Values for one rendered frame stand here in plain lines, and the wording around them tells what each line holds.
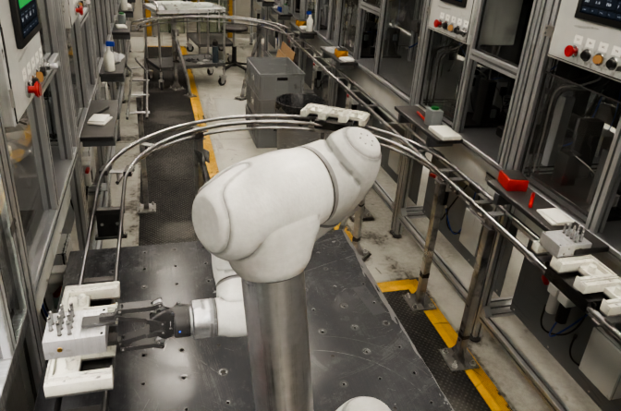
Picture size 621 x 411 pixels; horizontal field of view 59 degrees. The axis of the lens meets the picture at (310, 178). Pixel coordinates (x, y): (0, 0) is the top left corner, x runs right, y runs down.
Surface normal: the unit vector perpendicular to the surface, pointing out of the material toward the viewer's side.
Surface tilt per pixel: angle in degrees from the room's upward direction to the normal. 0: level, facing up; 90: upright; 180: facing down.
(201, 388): 0
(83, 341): 90
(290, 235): 85
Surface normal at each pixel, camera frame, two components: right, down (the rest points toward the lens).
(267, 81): 0.29, 0.44
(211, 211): -0.76, 0.19
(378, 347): 0.07, -0.90
